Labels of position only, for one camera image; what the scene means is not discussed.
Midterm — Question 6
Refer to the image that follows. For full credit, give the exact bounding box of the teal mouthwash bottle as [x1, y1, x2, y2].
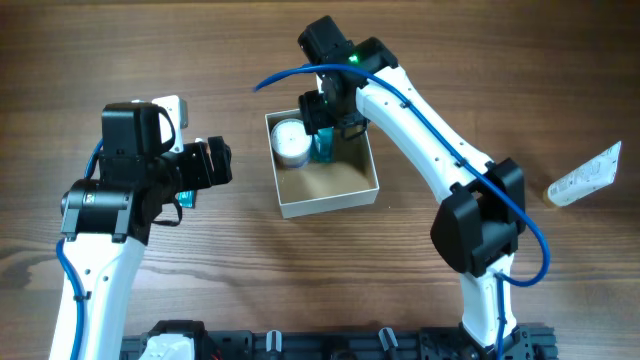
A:
[312, 127, 334, 163]

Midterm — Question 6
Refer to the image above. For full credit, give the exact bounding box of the white round jar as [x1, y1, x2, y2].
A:
[270, 118, 312, 168]

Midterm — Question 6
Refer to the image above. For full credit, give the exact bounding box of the white lotion tube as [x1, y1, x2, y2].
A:
[543, 141, 622, 207]

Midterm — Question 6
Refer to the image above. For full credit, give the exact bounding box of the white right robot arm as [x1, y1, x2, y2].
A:
[298, 16, 528, 356]

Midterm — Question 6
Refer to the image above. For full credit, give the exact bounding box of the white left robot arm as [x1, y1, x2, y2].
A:
[50, 102, 232, 359]

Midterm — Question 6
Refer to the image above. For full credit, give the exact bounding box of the white cardboard box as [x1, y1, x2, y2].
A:
[265, 109, 379, 218]

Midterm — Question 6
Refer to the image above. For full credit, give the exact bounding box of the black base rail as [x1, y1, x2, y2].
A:
[119, 319, 557, 360]

